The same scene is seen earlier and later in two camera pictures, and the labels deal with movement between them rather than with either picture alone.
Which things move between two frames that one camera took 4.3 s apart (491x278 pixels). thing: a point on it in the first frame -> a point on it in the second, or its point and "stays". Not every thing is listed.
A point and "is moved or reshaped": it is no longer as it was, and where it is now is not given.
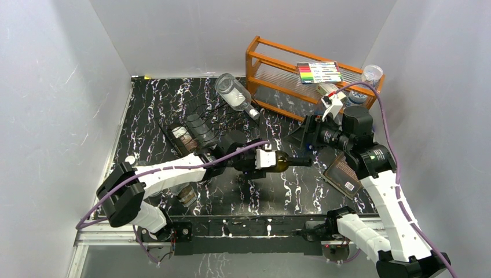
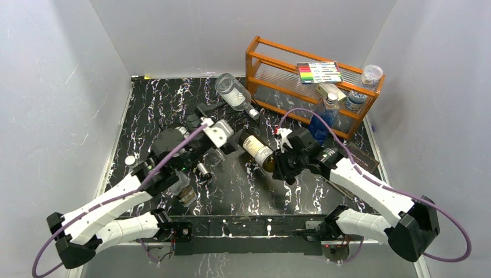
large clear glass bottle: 234,95 stays
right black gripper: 304,133 -> 281,171
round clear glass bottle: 135,162 stays
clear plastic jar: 372,74 stays
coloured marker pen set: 319,72 stays
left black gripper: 254,175 -> 232,146
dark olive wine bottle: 282,162 is moved or reshaped
